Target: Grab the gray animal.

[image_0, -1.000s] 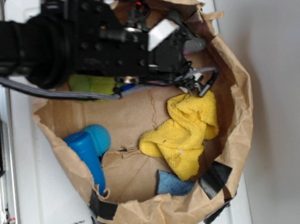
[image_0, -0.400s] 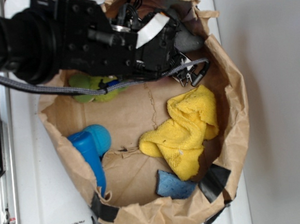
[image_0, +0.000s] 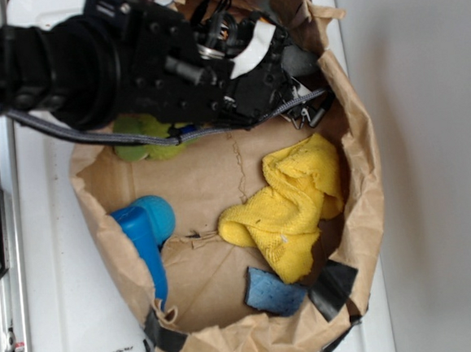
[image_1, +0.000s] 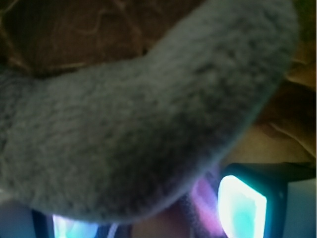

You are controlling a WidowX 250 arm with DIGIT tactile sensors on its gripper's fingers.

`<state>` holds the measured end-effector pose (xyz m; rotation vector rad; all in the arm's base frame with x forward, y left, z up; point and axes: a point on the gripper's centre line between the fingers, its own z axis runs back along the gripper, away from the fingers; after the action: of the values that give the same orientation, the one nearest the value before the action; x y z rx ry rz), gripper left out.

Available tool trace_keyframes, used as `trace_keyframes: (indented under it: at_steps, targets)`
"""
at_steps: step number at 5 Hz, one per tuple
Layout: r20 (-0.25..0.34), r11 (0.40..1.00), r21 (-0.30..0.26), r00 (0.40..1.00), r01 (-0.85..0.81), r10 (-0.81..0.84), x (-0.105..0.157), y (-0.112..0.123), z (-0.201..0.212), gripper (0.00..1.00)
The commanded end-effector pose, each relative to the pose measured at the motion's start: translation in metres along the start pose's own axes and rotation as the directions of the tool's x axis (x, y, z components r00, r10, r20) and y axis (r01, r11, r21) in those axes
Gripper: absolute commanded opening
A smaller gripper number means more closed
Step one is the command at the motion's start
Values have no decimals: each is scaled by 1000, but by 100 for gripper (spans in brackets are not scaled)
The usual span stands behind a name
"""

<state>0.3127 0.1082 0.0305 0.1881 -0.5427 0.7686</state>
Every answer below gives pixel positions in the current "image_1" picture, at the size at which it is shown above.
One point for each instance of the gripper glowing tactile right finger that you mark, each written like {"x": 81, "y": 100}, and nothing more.
{"x": 268, "y": 201}

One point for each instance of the brown paper bag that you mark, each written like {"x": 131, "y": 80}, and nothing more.
{"x": 48, "y": 37}

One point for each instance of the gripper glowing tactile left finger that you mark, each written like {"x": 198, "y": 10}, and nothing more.
{"x": 20, "y": 221}

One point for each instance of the gray plush animal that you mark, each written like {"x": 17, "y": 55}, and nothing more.
{"x": 121, "y": 141}

